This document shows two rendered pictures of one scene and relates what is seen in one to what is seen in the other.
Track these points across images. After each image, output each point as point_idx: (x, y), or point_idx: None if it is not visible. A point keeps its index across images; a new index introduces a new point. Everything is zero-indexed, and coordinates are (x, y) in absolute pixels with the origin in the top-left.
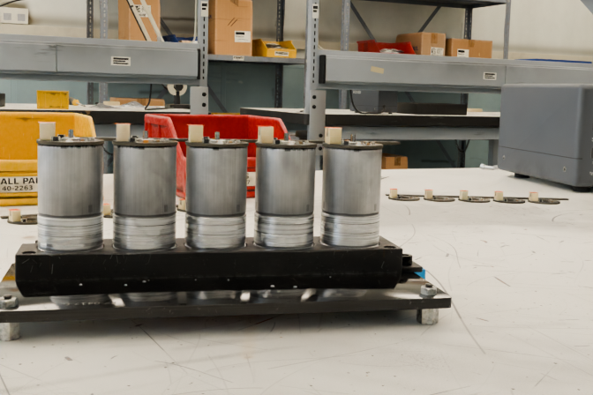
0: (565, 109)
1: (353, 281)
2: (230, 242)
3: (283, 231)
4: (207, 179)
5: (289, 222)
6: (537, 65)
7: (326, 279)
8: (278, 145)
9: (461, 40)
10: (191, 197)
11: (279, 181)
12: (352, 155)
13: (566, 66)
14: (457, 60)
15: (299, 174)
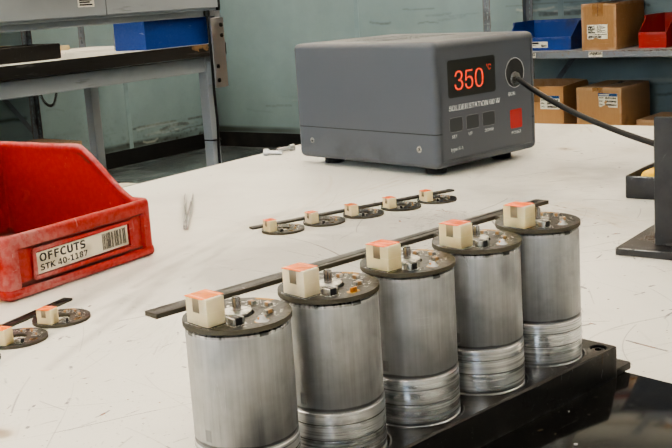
0: (410, 75)
1: (607, 411)
2: (458, 403)
3: (508, 366)
4: (429, 323)
5: (514, 352)
6: None
7: (573, 416)
8: (495, 250)
9: None
10: (402, 353)
11: (498, 299)
12: (563, 240)
13: None
14: None
15: (518, 282)
